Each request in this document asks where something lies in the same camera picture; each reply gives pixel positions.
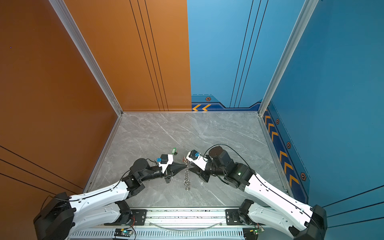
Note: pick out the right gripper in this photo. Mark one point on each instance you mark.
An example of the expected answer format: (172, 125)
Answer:
(201, 173)

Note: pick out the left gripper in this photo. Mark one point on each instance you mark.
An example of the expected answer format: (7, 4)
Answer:
(171, 169)

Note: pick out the green plastic key tag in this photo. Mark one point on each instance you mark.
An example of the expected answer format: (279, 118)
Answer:
(174, 151)

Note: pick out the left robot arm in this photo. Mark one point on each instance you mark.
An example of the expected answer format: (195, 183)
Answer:
(65, 215)

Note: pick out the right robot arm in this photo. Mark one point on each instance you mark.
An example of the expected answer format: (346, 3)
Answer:
(297, 220)

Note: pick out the green circuit board left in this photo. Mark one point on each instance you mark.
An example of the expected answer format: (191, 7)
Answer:
(123, 233)

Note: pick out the green circuit board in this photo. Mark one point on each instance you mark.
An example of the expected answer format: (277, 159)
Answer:
(123, 233)
(252, 233)

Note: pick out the green circuit board right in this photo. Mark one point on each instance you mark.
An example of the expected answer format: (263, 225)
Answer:
(252, 233)

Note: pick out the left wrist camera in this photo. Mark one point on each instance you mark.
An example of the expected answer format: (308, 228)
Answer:
(164, 161)

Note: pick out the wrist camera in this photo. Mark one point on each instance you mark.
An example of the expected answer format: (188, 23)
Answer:
(164, 161)
(198, 159)

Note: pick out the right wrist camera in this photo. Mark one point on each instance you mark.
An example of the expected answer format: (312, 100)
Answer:
(198, 159)

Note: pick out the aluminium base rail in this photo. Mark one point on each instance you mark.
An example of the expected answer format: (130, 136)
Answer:
(192, 223)

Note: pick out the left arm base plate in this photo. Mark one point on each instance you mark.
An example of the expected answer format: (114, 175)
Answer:
(135, 217)

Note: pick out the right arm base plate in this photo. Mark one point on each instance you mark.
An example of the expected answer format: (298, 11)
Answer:
(235, 217)

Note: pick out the aluminium corner post left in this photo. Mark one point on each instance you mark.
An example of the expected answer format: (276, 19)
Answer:
(74, 32)

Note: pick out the aluminium corner post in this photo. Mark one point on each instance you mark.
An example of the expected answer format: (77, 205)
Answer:
(301, 23)
(74, 32)

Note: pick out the aluminium corner post right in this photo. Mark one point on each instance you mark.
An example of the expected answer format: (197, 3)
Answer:
(301, 23)

